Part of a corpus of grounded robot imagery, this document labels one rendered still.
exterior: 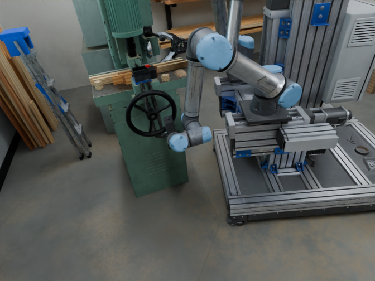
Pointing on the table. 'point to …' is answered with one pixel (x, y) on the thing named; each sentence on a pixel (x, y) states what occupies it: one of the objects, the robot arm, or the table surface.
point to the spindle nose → (130, 46)
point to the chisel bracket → (133, 61)
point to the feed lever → (152, 33)
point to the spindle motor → (124, 18)
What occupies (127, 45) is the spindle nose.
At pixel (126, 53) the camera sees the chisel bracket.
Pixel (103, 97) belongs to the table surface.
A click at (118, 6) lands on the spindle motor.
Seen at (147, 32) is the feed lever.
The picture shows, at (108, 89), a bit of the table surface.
